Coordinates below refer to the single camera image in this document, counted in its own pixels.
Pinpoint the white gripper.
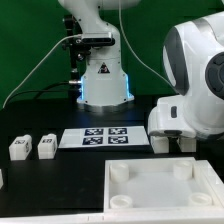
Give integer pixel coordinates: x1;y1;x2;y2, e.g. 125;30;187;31
147;95;196;138

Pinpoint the white square tabletop panel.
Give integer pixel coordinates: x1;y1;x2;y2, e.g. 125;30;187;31
104;157;224;212

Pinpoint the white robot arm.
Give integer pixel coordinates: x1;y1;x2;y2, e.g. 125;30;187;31
58;0;224;139

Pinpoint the paper sheet with markers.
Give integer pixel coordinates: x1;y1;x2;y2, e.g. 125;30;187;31
59;126;149;149

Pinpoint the white part at edge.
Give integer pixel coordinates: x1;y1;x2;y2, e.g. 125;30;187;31
0;169;4;190

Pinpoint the silver camera on base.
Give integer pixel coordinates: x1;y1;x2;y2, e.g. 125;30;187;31
76;32;115;47

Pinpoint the white cable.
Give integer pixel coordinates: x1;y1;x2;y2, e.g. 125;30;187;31
2;33;84;109

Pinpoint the black cable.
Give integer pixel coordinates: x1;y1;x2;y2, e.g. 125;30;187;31
6;81;83;105

